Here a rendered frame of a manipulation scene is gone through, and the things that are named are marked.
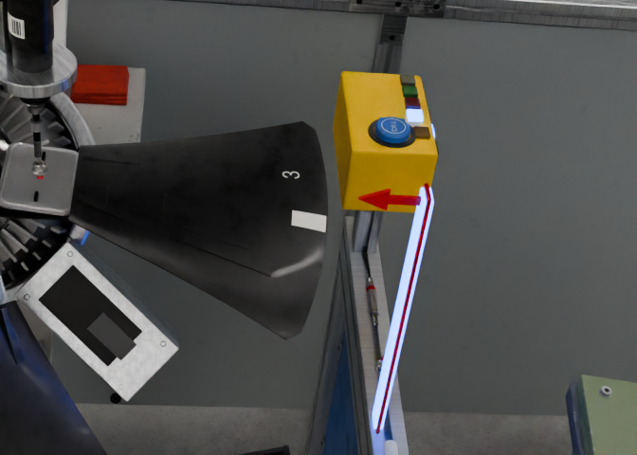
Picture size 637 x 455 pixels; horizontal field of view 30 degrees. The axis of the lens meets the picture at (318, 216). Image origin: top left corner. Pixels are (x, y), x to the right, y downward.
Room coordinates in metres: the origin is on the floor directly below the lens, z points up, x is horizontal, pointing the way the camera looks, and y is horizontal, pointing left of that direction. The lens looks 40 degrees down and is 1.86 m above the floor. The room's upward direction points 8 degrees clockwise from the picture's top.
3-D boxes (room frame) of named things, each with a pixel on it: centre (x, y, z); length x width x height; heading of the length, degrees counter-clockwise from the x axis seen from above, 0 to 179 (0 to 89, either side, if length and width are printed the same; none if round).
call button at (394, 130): (1.10, -0.07, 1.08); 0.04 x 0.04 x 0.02
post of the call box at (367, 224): (1.15, -0.06, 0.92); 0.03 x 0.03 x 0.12; 9
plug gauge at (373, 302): (1.04, -0.08, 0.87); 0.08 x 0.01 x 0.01; 9
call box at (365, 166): (1.15, -0.06, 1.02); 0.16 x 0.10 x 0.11; 9
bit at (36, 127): (0.80, 0.25, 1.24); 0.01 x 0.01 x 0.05
